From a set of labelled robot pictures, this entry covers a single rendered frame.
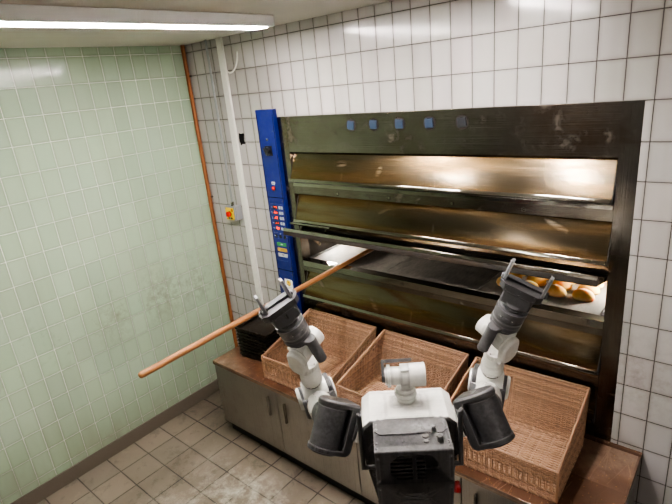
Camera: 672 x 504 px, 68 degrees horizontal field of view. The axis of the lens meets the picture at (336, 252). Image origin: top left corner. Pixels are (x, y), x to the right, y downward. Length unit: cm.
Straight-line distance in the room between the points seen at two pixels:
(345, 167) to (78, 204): 163
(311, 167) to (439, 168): 85
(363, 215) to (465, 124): 81
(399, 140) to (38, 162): 203
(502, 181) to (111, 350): 266
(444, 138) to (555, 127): 51
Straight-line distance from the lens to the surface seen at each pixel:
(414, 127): 256
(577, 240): 236
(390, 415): 144
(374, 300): 301
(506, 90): 234
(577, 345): 256
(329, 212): 301
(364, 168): 278
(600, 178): 227
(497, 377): 176
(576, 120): 226
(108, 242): 350
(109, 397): 380
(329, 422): 147
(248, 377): 327
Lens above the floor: 227
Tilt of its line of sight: 19 degrees down
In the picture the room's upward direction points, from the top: 6 degrees counter-clockwise
